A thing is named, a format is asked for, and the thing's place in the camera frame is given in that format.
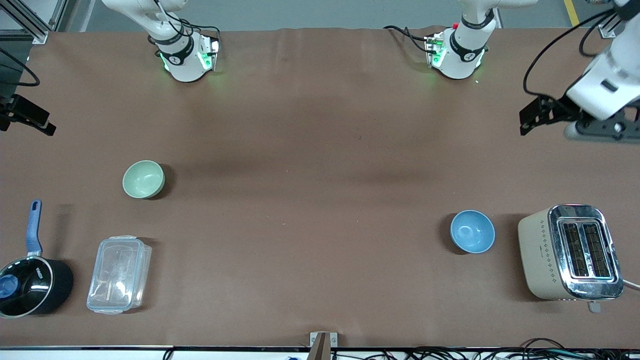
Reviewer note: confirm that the green bowl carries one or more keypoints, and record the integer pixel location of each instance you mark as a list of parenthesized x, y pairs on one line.
[(143, 179)]

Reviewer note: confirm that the blue bowl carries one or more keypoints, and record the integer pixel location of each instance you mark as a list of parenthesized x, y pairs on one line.
[(472, 231)]

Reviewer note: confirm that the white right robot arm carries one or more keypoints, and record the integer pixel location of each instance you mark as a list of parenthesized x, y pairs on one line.
[(182, 60)]

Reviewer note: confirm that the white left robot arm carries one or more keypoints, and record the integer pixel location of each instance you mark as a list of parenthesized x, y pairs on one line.
[(460, 55)]

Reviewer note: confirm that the beige chrome toaster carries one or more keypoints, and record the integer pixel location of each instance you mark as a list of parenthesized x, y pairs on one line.
[(545, 255)]

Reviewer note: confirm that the clear plastic food container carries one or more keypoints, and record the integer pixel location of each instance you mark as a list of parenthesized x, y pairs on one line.
[(119, 274)]

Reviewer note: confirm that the glass lid blue knob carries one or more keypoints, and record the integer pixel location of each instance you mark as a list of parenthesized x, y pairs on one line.
[(7, 287)]

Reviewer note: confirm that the aluminium frame profile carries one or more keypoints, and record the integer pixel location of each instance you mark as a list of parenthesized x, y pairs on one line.
[(30, 22), (609, 27)]

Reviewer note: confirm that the metal table edge bracket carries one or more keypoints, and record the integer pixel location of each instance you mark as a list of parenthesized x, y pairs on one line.
[(323, 345)]

